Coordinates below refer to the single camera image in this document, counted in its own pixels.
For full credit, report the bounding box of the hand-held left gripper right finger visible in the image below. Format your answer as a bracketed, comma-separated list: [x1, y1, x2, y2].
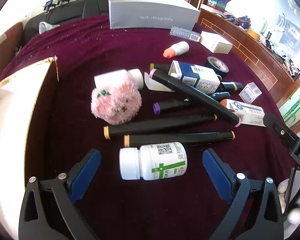
[202, 148, 284, 240]

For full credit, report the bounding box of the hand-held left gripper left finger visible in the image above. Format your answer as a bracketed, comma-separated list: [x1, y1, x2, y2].
[18, 149, 102, 240]

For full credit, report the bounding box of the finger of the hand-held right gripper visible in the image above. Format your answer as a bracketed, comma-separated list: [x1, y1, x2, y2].
[264, 112, 300, 155]

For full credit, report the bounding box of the orange and white toothpaste box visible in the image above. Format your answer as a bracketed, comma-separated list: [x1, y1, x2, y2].
[219, 99, 265, 127]

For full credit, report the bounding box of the orange-capped black marker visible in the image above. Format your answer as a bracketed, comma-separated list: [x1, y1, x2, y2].
[124, 131, 235, 148]

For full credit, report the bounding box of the green-label white pill bottle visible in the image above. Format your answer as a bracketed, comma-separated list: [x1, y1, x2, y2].
[119, 142, 188, 181]

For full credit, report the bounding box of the pink fluffy plush toy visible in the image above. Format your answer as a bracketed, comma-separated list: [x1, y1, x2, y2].
[91, 76, 142, 125]

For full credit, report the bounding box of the pink-capped black marker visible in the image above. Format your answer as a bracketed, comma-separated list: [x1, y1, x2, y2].
[149, 69, 242, 127]

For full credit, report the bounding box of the purple-capped black marker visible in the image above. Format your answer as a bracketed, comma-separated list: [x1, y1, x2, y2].
[153, 97, 193, 114]

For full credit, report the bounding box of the gold-edged white cardboard box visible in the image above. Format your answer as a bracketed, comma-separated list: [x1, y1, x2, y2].
[0, 56, 59, 240]

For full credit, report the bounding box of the plain white pill bottle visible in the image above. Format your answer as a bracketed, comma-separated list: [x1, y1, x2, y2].
[94, 69, 144, 90]

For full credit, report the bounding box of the person's right hand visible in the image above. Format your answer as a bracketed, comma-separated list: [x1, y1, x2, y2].
[277, 179, 300, 233]

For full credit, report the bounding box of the small white labelled box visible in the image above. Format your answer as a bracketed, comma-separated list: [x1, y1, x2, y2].
[239, 82, 262, 104]

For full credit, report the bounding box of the tan-banded black marker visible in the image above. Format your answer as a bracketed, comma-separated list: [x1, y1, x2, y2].
[221, 81, 243, 92]

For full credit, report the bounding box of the dark blue marker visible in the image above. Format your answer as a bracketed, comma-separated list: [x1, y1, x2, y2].
[207, 92, 231, 102]

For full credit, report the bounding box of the black tape roll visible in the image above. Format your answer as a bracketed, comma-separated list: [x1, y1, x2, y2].
[207, 56, 229, 77]

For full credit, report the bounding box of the blue and white carton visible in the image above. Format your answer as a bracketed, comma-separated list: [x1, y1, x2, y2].
[168, 60, 225, 95]

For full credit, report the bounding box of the wooden sideboard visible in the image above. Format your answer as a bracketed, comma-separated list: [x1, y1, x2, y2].
[197, 4, 300, 108]

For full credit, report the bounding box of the plain white box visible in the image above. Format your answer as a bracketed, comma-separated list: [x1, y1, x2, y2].
[199, 31, 233, 54]

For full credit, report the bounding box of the short yellow-capped black marker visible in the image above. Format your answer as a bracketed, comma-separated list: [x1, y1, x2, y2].
[150, 63, 172, 72]

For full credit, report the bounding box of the orange-capped white bottle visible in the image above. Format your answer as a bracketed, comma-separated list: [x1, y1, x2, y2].
[163, 41, 190, 59]

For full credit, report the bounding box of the grey barcode box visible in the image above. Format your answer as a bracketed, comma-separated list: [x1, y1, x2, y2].
[170, 26, 201, 42]

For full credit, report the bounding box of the green printed box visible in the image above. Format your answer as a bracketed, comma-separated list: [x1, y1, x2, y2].
[206, 0, 228, 9]

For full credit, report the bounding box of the black leather sofa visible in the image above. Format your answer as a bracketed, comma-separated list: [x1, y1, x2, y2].
[24, 0, 110, 43]

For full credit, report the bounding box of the grey shoe box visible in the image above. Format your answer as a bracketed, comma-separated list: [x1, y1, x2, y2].
[108, 0, 200, 30]

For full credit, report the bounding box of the black cable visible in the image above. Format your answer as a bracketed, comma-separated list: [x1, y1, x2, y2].
[287, 166, 300, 205]

